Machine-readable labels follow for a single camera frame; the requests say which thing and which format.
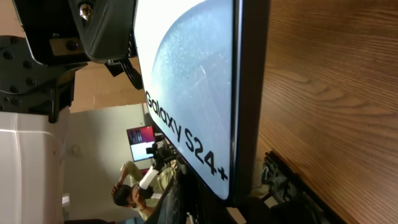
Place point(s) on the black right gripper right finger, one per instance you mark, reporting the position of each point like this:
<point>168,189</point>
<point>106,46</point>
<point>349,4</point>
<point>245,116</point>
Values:
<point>281,196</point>

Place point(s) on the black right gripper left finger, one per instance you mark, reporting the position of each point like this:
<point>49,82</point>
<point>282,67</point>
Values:
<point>187,199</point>

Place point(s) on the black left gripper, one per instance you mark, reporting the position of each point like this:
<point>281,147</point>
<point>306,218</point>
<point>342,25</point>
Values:
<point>38,70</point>

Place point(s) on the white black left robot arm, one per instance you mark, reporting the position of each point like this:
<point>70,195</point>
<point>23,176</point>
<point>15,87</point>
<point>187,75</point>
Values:
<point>32,162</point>

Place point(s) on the person in beige shirt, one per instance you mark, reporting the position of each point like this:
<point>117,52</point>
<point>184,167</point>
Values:
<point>127,193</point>

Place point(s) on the red white computer monitor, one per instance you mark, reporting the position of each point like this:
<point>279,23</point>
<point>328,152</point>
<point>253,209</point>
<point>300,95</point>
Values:
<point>139,140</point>

